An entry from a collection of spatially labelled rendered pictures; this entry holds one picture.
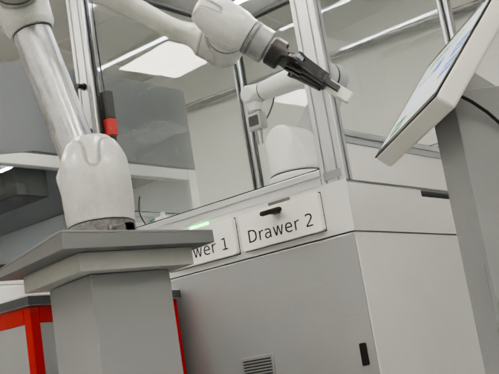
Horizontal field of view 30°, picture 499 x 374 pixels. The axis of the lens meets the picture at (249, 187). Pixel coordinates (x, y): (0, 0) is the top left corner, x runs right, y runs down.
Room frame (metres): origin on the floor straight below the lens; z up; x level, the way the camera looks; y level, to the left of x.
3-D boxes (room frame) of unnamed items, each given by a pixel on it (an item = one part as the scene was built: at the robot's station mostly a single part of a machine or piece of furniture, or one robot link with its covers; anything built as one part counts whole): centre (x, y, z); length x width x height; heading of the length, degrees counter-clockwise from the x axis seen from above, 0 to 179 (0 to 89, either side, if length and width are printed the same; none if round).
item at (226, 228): (2.83, 0.18, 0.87); 0.29 x 0.02 x 0.11; 52
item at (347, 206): (3.19, -0.15, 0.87); 1.02 x 0.95 x 0.14; 52
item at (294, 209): (2.64, -0.07, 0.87); 0.29 x 0.02 x 0.11; 52
